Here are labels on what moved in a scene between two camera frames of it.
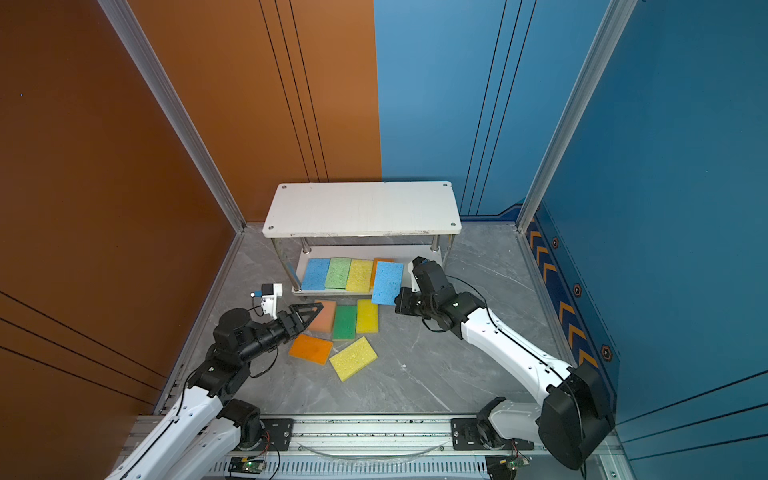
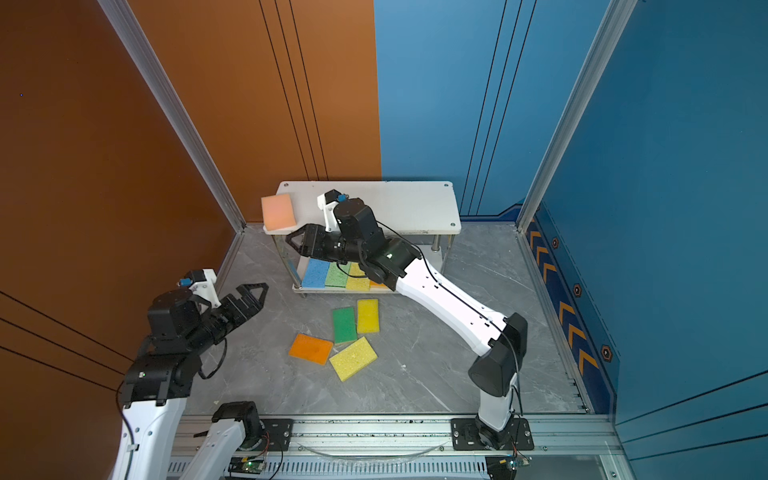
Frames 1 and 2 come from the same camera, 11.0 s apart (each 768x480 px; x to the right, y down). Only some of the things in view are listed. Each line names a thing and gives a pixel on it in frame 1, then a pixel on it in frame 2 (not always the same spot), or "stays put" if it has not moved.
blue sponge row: x=315 y=274 stays put
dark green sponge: x=345 y=322 stays put
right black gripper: x=402 y=304 -> x=317 y=245
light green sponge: x=337 y=273 stays put
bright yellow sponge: x=367 y=316 stays put
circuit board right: x=504 y=467 stays put
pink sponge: x=324 y=321 -> x=278 y=212
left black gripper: x=290 y=325 -> x=251 y=302
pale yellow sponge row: x=360 y=275 stays put
